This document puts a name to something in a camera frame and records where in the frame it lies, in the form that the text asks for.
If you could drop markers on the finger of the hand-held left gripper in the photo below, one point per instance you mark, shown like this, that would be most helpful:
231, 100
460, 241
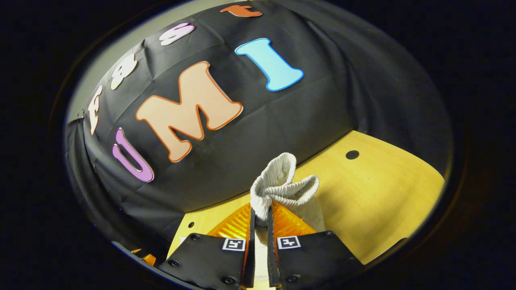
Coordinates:
148, 259

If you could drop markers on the white jeans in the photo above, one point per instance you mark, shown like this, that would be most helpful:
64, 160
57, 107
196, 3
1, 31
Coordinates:
278, 181

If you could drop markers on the black backdrop cloth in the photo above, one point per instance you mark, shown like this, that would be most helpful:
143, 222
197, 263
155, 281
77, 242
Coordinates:
282, 121

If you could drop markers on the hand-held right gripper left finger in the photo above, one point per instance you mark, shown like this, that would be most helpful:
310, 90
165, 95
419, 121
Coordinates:
209, 262

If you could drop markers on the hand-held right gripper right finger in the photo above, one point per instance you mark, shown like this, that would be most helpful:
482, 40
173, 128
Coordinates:
314, 262

